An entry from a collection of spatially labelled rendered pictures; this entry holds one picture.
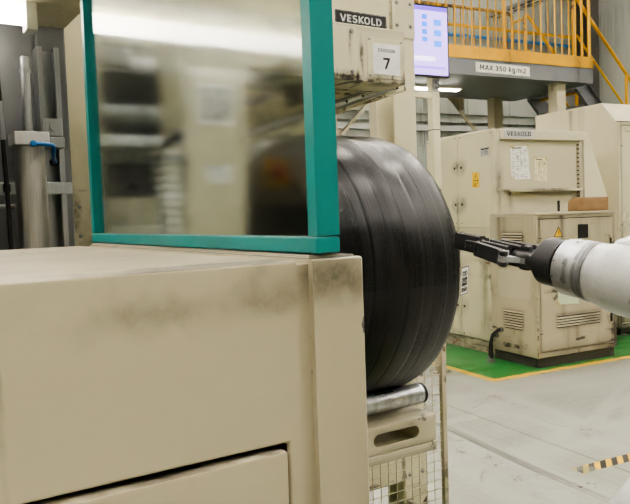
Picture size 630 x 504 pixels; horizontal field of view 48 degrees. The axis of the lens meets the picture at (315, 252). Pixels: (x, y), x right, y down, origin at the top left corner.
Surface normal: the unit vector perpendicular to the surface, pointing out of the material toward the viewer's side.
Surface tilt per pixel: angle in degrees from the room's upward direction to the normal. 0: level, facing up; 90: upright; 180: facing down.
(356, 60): 90
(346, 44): 90
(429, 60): 90
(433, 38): 90
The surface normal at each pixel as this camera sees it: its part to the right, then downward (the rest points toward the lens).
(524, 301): -0.89, 0.05
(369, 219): 0.25, -0.32
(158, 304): 0.54, 0.03
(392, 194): 0.44, -0.50
